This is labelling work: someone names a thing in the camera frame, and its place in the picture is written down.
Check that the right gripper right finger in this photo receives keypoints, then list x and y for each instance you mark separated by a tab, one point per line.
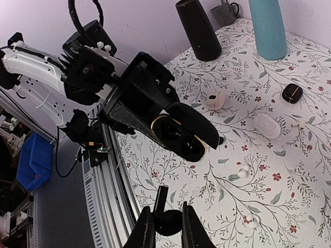
193	232

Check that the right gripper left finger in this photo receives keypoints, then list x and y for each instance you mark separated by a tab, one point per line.
144	233

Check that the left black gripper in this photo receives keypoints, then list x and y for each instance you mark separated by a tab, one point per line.
138	97

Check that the black earbud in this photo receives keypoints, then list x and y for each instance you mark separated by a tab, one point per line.
167	222

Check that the black gold-trim charging case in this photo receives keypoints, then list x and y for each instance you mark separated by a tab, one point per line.
186	131

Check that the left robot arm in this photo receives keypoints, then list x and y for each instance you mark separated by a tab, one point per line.
78	74

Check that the cream case left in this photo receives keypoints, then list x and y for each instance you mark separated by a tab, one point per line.
216	100

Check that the white oval charging case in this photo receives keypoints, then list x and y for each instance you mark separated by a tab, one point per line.
267	126

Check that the small black charging case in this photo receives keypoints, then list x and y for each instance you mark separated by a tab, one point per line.
292	93

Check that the white clip earbud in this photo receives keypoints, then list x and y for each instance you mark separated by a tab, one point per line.
253	221

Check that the white earbud centre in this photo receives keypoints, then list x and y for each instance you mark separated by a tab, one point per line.
244	171

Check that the black tapered vase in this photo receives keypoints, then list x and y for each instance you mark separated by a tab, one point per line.
199	30

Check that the blue storage bin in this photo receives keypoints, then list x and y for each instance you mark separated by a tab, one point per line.
35	162

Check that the grey mug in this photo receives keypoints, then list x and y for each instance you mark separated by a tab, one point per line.
226	13

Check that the teal tapered vase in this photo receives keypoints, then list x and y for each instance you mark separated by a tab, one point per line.
268	29

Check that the white stem earbud far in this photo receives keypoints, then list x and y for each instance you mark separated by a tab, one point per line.
300	124

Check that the aluminium front rail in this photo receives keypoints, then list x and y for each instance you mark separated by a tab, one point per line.
112	206

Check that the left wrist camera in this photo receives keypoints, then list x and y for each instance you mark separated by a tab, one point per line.
119	68

